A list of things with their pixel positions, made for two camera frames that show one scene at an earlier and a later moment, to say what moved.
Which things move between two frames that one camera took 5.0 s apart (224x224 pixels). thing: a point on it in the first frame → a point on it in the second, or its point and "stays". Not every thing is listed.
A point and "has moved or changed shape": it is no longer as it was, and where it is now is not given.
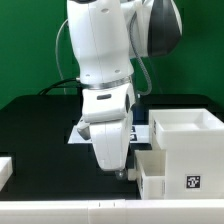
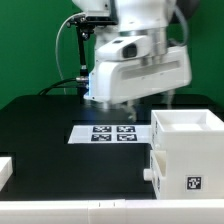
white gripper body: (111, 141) → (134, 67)
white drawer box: (151, 173) has moved or changed shape
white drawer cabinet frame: (193, 140) stays
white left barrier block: (6, 170) stays
